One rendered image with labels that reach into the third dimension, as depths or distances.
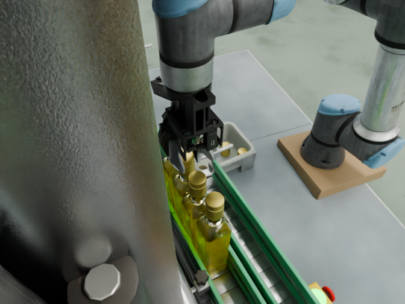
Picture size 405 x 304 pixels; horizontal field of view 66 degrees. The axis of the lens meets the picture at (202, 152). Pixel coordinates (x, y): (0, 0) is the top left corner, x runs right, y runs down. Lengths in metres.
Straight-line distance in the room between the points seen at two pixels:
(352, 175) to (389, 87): 0.41
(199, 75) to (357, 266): 0.77
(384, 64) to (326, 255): 0.54
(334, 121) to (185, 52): 0.70
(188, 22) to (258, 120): 0.96
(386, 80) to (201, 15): 0.54
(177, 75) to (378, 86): 0.55
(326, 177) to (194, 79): 0.77
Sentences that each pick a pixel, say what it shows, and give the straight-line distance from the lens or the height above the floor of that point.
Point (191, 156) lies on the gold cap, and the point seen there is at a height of 1.16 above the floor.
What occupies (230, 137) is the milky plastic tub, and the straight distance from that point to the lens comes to 1.18.
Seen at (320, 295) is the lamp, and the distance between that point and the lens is 0.85.
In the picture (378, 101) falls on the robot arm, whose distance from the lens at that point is 0.87.
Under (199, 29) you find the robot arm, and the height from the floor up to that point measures 1.45.
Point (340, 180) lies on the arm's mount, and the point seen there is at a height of 0.80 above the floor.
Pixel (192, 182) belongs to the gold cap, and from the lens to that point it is 0.57.
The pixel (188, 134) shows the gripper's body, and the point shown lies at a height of 1.28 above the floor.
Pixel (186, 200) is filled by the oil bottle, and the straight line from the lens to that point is 0.64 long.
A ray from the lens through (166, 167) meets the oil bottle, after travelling 0.70.
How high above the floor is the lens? 1.62
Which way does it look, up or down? 48 degrees down
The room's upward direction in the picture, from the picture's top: straight up
